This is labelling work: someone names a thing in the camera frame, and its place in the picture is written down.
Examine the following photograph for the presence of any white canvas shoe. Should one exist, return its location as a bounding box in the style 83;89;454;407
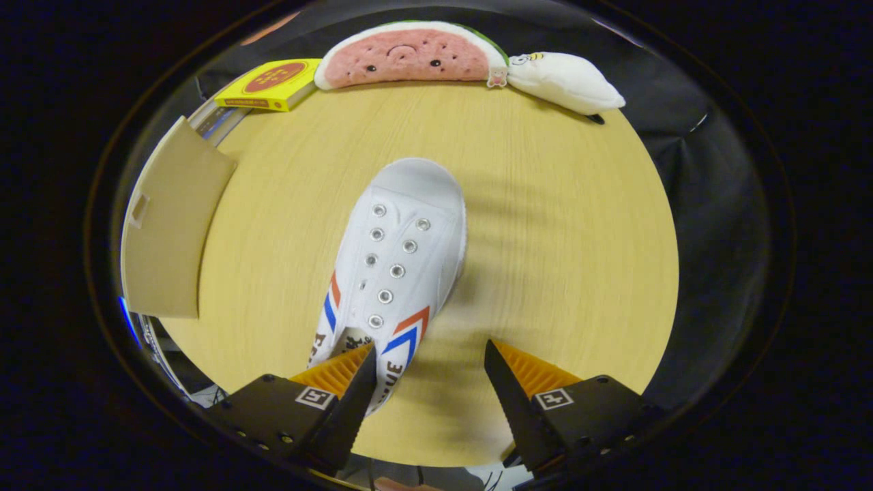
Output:
307;158;468;417

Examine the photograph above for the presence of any watermelon slice plush toy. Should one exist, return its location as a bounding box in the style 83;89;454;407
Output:
314;20;510;91

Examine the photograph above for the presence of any yellow book with red circle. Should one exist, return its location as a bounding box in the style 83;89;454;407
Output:
214;58;323;112

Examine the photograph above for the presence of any beige storage box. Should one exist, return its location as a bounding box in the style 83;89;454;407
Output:
121;116;238;320

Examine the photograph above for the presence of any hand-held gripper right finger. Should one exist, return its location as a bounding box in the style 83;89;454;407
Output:
484;339;666;478

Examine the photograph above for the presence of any blue cover book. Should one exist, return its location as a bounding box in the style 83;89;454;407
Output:
188;95;250;147

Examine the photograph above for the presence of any white plush toy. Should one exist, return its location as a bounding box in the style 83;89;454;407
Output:
508;52;626;117

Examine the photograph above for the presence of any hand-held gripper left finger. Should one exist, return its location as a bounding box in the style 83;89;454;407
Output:
205;343;378;477

